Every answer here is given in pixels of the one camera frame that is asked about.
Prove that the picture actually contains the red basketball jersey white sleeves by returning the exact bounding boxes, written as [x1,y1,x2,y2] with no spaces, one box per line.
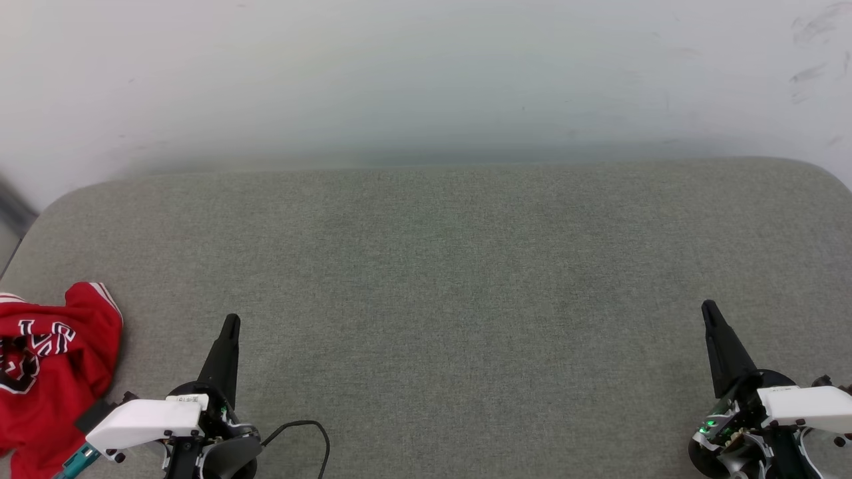
[0,281,124,479]

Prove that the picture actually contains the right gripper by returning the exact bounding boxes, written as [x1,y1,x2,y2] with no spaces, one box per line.
[689,299,823,479]

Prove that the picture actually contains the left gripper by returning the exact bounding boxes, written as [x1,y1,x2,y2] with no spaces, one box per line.
[163,314,264,479]

